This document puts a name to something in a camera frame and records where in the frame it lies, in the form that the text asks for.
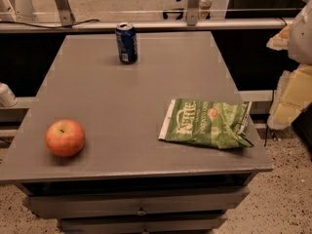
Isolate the red apple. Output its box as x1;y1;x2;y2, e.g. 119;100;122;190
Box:
45;119;85;157

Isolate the white cylinder at left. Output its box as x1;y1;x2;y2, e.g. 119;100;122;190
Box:
0;83;18;107

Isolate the grey lower drawer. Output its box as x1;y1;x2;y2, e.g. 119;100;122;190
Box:
58;213;226;234

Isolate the black cable on rail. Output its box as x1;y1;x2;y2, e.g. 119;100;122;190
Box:
0;18;101;29

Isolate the grey drawer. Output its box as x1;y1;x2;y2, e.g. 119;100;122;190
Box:
23;186;250;218
58;213;226;234

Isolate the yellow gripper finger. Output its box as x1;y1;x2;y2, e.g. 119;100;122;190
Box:
267;64;312;130
266;24;291;51

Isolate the grey upper drawer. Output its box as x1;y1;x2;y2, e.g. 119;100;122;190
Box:
23;186;250;218

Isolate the blue pepsi can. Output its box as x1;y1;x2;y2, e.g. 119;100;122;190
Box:
115;22;137;64

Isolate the green jalapeno chip bag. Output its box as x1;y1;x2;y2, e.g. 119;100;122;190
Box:
159;98;254;149

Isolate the metal rail frame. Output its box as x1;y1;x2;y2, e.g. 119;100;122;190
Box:
0;0;312;34

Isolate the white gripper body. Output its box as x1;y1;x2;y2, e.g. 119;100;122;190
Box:
288;0;312;64

